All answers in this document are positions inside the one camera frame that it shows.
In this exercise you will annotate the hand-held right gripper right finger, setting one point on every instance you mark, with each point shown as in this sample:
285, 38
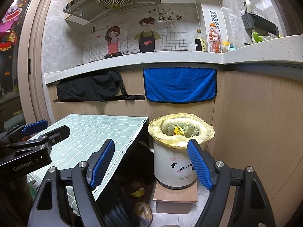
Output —
200, 165

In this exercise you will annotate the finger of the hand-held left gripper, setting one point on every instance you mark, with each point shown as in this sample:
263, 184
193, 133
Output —
58, 132
35, 125

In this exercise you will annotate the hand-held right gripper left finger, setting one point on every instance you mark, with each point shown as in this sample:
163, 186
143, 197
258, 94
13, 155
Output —
101, 163

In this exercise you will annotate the white panda trash bin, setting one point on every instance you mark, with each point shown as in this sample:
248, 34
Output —
165, 165

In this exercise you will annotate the yellow snack wrapper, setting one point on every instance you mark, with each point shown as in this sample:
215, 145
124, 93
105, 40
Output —
178, 130

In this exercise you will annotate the small wooden stool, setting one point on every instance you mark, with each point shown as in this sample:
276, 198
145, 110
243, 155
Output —
175, 196

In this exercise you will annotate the dark cloth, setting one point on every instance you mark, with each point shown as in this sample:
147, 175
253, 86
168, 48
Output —
118, 205

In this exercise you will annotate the yellow wrapper on floor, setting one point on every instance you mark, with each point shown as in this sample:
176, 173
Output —
138, 192

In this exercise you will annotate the black cloth bag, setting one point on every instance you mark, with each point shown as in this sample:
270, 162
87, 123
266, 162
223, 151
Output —
90, 85

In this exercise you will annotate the patterned plush slipper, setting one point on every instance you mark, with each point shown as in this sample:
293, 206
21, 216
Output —
143, 212

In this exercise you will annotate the blue towel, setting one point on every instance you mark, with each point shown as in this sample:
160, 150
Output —
180, 85

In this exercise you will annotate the festive door sticker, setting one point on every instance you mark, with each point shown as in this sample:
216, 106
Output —
9, 23

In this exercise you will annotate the grey stone countertop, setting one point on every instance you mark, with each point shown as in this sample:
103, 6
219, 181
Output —
165, 59

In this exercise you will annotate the small yellow lidded jar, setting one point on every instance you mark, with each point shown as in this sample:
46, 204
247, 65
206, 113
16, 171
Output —
225, 47

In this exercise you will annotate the small light blue container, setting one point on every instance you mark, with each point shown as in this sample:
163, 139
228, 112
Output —
232, 47

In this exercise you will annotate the dark soy sauce bottle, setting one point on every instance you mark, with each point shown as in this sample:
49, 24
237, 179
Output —
200, 42

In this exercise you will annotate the orange capped plastic bottle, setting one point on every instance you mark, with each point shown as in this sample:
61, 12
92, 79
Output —
215, 39

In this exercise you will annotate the green plastic bag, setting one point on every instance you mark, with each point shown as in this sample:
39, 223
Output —
259, 37

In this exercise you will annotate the grey range hood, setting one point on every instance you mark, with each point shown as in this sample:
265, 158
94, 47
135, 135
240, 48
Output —
113, 2

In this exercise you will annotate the black perforated utensil holder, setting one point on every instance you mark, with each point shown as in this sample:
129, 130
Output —
246, 22

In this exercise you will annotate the black dish rack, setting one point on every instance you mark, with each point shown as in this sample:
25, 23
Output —
265, 26

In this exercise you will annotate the white spoon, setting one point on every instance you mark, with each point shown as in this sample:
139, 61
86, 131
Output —
248, 4

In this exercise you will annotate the cartoon couple wall sticker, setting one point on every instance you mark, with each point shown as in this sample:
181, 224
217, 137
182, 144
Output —
132, 28

